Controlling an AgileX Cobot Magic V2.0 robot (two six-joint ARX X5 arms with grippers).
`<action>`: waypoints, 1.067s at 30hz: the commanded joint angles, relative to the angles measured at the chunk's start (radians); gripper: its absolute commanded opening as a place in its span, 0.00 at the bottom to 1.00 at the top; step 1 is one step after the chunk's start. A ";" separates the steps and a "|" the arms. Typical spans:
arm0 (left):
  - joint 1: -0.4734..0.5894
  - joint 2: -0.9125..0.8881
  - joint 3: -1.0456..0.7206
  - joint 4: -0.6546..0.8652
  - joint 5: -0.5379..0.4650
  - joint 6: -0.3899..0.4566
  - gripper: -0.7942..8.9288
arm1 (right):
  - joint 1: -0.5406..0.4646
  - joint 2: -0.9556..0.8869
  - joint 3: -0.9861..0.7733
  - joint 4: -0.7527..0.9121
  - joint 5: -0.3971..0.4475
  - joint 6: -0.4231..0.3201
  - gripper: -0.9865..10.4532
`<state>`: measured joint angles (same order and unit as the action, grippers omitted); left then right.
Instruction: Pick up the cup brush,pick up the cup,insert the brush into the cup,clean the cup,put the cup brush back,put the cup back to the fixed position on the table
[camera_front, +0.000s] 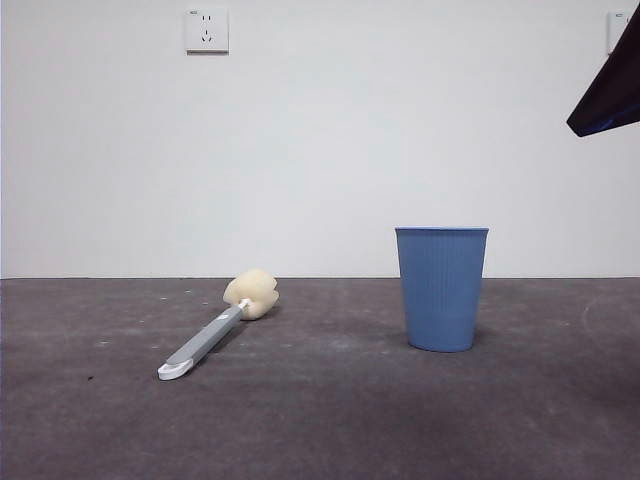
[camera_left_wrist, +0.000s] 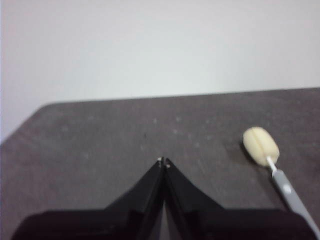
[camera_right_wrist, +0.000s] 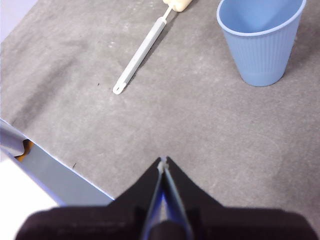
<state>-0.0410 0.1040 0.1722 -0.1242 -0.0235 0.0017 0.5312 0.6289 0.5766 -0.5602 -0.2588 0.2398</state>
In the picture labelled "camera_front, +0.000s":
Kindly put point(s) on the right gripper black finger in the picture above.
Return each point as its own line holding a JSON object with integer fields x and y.
{"x": 615, "y": 100}

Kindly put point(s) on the blue ribbed plastic cup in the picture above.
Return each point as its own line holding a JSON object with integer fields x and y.
{"x": 442, "y": 292}

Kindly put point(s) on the white wall socket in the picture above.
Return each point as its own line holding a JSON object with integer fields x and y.
{"x": 616, "y": 32}
{"x": 207, "y": 30}

